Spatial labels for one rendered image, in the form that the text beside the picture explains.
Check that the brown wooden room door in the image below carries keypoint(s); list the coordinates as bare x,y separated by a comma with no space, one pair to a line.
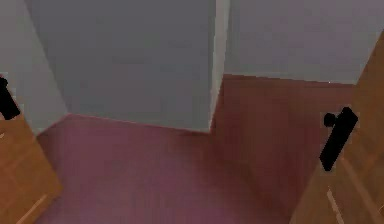
360,186
20,173

